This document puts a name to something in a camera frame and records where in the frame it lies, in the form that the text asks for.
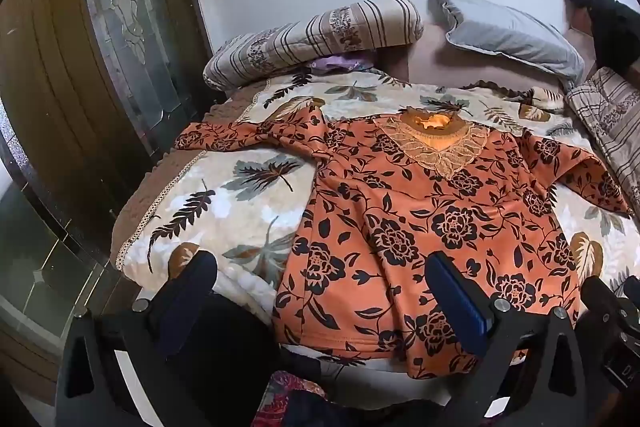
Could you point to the orange floral shirt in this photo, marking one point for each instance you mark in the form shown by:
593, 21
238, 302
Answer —
400, 217

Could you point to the person's patterned clothing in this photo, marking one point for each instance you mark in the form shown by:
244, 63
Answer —
295, 399

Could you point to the black cloth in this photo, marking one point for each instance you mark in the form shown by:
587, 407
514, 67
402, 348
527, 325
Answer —
610, 32

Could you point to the striped bolster pillow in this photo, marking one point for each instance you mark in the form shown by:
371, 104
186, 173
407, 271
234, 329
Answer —
310, 42

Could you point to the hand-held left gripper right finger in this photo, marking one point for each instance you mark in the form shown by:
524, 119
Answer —
455, 302

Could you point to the leaf-print blanket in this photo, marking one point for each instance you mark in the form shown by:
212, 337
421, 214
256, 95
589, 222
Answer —
225, 207

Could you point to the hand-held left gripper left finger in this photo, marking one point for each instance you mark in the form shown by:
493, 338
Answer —
192, 279

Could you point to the grey pillow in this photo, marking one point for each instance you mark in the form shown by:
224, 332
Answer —
505, 37

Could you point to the purple cloth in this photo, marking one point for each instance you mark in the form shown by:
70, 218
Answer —
330, 64

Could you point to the wooden door with glass pane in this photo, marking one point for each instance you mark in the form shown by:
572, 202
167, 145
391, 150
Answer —
50, 57

